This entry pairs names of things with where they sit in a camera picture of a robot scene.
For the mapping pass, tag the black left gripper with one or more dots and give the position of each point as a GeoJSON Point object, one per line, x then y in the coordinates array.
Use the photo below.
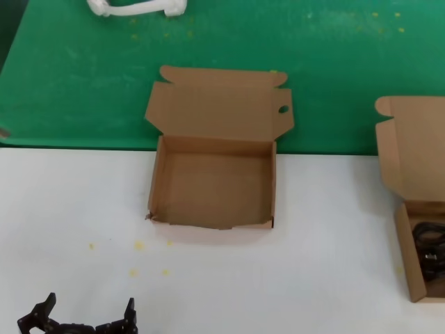
{"type": "Point", "coordinates": [76, 330]}

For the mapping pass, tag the open cardboard box with hole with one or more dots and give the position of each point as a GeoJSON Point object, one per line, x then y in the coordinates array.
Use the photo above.
{"type": "Point", "coordinates": [215, 188]}

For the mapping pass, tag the open cardboard box without hole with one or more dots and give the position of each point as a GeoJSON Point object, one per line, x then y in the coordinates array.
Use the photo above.
{"type": "Point", "coordinates": [413, 153]}

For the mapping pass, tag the white curved plastic object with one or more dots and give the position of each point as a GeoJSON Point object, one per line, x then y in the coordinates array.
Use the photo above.
{"type": "Point", "coordinates": [139, 7]}

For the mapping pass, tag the green table mat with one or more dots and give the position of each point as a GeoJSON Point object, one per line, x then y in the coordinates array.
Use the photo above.
{"type": "Point", "coordinates": [243, 38]}

